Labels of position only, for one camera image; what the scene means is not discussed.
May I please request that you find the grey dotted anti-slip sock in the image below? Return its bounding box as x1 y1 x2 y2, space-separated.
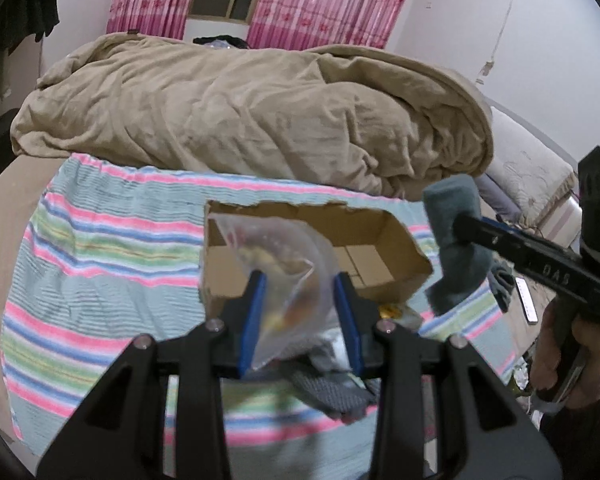
278 341 380 424

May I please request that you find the clear plastic snack bag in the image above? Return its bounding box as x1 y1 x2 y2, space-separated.
204 212 340 370

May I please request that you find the right hand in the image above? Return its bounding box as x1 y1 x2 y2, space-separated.
530 298 600 415

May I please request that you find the white smartphone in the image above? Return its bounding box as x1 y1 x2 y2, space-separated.
515 276 539 325

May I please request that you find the open cardboard box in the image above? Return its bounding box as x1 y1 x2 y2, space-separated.
200 200 432 315

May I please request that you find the grey sock pair on bed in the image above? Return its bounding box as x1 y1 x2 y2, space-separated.
488 260 516 313

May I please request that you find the white embroidered pillow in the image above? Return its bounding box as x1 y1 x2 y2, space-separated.
486 107 577 228

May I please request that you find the striped pastel towel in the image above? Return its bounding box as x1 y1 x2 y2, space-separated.
0 153 519 480

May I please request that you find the tan fleece blanket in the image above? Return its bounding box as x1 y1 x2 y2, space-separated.
10 34 494 200

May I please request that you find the tan bed sheet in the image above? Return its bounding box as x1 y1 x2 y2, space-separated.
0 156 64 441

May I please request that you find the right pink curtain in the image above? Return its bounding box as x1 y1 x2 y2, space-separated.
247 0 405 50

